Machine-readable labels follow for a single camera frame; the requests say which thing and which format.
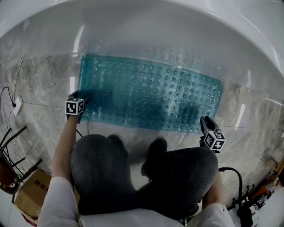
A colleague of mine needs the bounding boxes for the white socket box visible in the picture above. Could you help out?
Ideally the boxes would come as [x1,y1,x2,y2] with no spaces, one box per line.
[11,95,24,116]

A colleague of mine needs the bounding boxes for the black metal stand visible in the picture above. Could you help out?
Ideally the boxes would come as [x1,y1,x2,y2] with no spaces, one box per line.
[226,184,256,227]

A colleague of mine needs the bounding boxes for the person's leg grey trousers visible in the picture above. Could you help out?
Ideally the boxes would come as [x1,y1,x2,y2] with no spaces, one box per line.
[70,133,142,216]
[133,147,220,217]

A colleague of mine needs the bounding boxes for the person's left forearm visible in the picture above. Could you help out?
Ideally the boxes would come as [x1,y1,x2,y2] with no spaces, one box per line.
[51,114,78,180]

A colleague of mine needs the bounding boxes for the white bathtub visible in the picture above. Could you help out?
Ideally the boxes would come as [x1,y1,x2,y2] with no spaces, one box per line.
[0,0,284,89]

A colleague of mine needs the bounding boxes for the black metal frame chair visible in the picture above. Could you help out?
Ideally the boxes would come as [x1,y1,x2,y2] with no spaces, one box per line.
[0,125,43,196]

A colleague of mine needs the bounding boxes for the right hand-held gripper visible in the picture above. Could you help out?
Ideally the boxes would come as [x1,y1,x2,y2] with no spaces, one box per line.
[199,116,226,154]

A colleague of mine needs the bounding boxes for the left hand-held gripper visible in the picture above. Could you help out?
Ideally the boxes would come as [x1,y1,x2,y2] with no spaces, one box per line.
[64,90,92,124]

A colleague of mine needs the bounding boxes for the person's left leg grey trousers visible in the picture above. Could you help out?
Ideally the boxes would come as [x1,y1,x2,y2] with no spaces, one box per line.
[70,133,142,216]

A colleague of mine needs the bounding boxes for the thick black cable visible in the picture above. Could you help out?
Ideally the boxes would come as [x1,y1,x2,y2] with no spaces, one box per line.
[218,167,244,210]

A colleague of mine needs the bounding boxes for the person's right leg grey trousers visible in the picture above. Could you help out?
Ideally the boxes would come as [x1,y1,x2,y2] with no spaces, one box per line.
[133,147,220,217]

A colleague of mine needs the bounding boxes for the teal bubbled bath mat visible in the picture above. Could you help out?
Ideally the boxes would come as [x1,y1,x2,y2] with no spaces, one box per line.
[78,54,224,134]

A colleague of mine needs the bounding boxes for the person's white shirt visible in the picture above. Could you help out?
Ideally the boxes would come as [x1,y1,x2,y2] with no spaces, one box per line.
[37,177,236,227]

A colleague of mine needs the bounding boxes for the grey marble floor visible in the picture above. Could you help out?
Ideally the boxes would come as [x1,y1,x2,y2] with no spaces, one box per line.
[0,53,284,227]

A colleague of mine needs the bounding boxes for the person's right black shoe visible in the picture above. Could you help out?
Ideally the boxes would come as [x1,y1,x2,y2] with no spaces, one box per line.
[141,137,168,177]

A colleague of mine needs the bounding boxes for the person's black shoe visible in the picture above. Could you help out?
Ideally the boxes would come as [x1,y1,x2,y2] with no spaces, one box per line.
[141,137,168,177]
[107,133,129,157]

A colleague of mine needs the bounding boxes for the person's right forearm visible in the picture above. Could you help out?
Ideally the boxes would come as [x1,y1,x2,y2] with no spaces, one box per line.
[201,172,223,207]

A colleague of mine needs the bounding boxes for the wooden furniture with clutter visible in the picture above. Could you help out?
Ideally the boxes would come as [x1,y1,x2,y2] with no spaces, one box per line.
[249,155,284,212]

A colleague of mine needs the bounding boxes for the white cable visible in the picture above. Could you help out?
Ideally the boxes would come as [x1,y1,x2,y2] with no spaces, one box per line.
[0,55,32,176]

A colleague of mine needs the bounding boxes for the person's left black shoe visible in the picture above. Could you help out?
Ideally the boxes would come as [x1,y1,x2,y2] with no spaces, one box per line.
[107,133,129,157]

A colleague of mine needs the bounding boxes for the brown cardboard box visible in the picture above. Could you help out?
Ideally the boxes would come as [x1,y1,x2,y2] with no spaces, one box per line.
[12,168,81,227]

